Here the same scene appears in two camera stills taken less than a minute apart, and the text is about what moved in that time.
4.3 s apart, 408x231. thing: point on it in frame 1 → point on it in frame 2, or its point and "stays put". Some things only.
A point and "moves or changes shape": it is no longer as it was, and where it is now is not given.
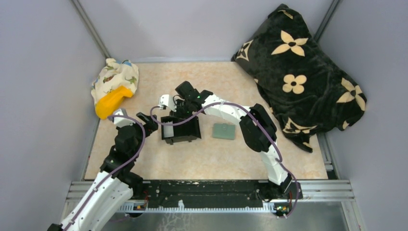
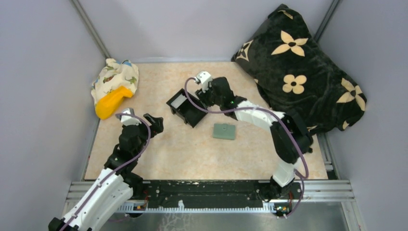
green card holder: (223, 131) stays put
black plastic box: (188, 131) moves or changes shape
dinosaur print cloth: (114, 74) stays put
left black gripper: (147, 122) stays put
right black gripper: (180, 118) → (201, 96)
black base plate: (214, 193) stays put
